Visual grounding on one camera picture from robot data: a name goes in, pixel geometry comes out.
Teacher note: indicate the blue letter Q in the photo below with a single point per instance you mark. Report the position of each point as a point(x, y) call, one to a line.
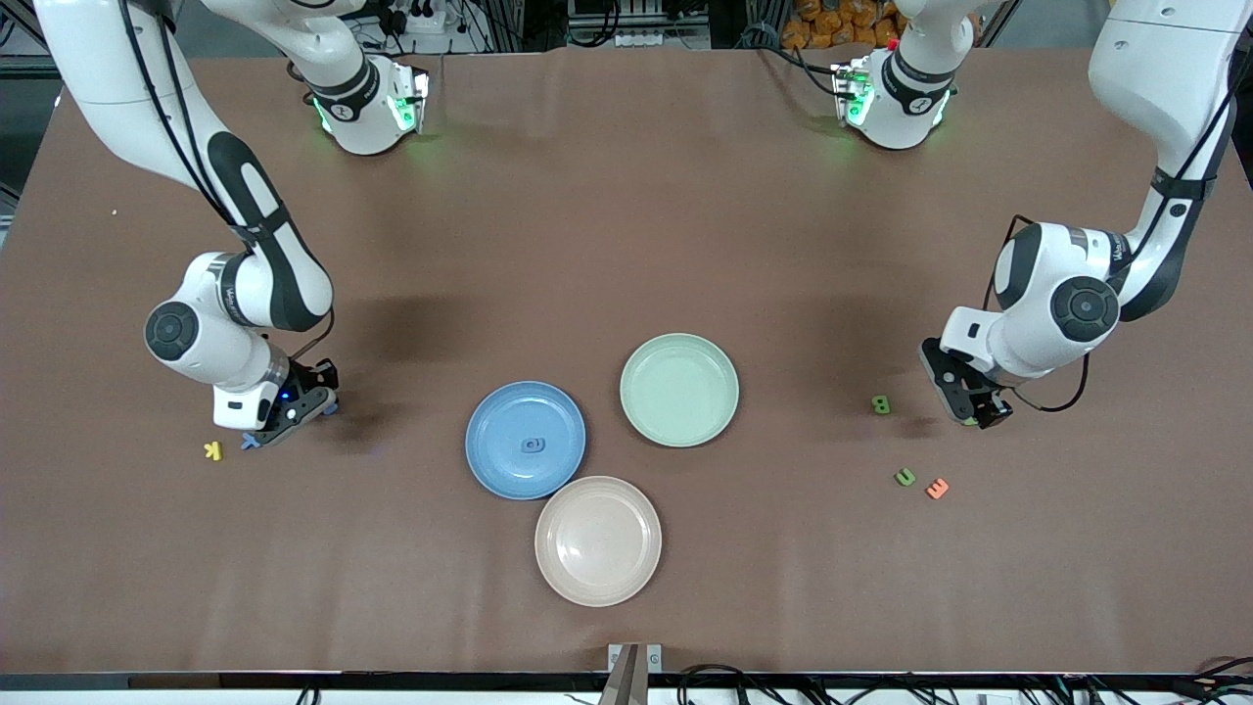
point(530, 446)

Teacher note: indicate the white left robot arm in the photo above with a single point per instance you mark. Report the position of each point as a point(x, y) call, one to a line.
point(1155, 69)

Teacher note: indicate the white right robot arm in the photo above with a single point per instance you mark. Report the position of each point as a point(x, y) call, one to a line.
point(108, 78)

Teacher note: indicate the orange letter E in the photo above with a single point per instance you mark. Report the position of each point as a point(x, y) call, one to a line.
point(937, 488)

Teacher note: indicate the green letter B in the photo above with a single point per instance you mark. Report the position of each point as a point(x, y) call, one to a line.
point(880, 403)

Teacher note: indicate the green letter U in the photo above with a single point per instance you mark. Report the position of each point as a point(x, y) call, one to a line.
point(904, 477)

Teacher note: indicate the blue plate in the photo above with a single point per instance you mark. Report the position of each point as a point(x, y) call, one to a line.
point(526, 470)

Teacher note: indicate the green plate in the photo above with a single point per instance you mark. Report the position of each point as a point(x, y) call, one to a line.
point(679, 390)

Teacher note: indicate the beige plate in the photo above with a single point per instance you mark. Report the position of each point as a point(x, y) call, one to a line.
point(598, 540)

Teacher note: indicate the stack of orange items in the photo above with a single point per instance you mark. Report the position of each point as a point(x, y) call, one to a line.
point(832, 24)

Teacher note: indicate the white power strip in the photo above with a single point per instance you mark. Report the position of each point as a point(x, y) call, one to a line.
point(421, 18)

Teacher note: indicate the metal table edge bracket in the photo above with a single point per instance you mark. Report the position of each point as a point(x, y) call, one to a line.
point(634, 666)

